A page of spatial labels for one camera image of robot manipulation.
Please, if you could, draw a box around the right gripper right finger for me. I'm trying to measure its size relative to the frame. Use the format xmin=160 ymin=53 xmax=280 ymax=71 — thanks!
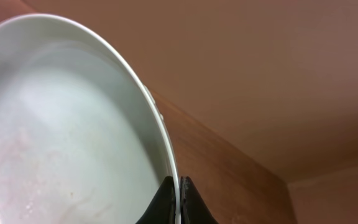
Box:
xmin=180 ymin=177 xmax=218 ymax=224

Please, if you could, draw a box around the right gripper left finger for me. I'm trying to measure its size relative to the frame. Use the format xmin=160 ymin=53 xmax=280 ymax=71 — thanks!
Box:
xmin=136 ymin=176 xmax=176 ymax=224

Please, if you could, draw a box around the mint plate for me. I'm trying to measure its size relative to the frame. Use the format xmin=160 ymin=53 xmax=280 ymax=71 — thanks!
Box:
xmin=0 ymin=14 xmax=181 ymax=223

